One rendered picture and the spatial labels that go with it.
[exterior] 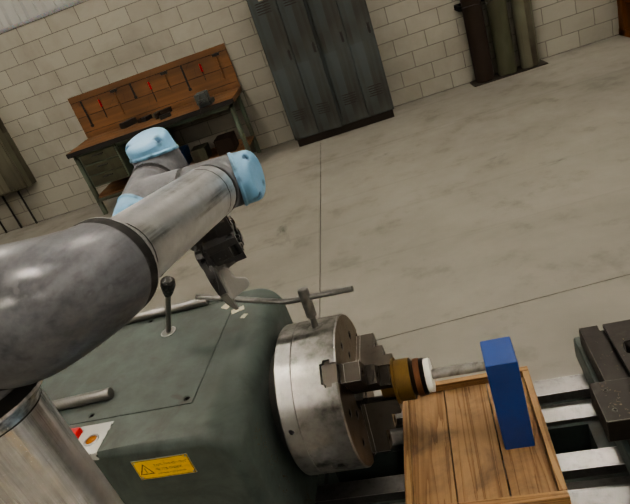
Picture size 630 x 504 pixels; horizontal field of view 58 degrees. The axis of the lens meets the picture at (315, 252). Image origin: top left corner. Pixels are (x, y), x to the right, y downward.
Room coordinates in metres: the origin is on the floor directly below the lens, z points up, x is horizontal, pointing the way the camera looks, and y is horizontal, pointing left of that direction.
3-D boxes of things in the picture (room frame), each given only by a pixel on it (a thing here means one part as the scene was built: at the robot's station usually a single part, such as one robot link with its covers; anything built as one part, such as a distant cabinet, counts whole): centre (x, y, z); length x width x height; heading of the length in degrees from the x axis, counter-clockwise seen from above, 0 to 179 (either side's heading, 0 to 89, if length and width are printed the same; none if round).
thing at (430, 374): (0.89, -0.19, 1.08); 0.13 x 0.07 x 0.07; 74
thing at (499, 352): (0.87, -0.27, 1.00); 0.08 x 0.06 x 0.23; 164
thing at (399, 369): (0.92, -0.08, 1.08); 0.09 x 0.09 x 0.09; 74
